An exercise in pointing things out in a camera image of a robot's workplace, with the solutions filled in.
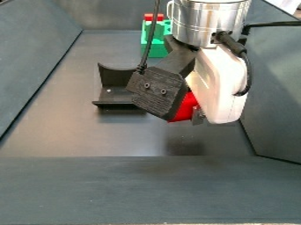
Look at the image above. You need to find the black curved cradle stand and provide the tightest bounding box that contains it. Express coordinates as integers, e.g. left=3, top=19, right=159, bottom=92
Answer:
left=92, top=63, right=138, bottom=110

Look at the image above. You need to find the red hexagon prism block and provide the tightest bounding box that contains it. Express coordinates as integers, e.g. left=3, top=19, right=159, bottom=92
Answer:
left=168, top=91, right=199, bottom=122

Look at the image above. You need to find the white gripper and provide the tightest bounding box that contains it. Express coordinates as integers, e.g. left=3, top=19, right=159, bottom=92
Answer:
left=186, top=45, right=247, bottom=126

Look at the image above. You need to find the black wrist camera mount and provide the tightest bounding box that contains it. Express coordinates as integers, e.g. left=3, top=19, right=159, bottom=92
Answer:
left=126, top=35, right=198, bottom=120

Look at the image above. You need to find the black camera cable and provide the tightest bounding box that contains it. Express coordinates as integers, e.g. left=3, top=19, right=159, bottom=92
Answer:
left=136, top=0, right=162, bottom=74

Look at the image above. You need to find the red rounded block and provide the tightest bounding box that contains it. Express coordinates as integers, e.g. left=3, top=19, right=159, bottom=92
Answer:
left=143, top=13, right=164, bottom=21

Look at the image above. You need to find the green shape sorter board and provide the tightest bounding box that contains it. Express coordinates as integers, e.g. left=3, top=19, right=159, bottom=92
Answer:
left=140, top=19, right=171, bottom=58

